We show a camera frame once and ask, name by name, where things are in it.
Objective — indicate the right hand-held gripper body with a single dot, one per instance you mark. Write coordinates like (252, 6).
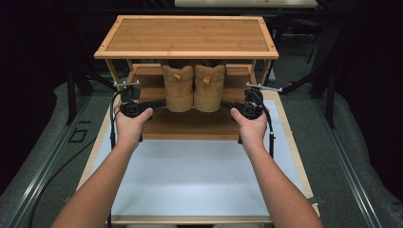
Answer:
(252, 109)

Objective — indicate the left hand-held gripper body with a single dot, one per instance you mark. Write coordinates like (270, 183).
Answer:
(130, 107)

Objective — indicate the tan suede boot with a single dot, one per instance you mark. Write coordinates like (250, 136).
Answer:
(209, 93)
(179, 91)

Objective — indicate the wooden three-tier shoe rack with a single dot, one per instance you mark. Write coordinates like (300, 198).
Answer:
(190, 38)

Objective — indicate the person's left hand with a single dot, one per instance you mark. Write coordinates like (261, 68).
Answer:
(130, 129)

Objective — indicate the person's right hand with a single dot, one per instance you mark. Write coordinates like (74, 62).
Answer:
(253, 133)

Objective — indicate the black metal stand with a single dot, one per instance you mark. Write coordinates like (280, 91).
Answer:
(71, 95)
(331, 104)

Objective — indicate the white table mat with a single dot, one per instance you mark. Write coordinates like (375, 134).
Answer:
(190, 177)

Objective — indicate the grey metal floor rail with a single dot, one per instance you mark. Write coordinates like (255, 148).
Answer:
(44, 171)
(345, 164)

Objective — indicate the grey metal table bracket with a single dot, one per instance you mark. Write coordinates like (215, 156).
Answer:
(66, 199)
(316, 199)

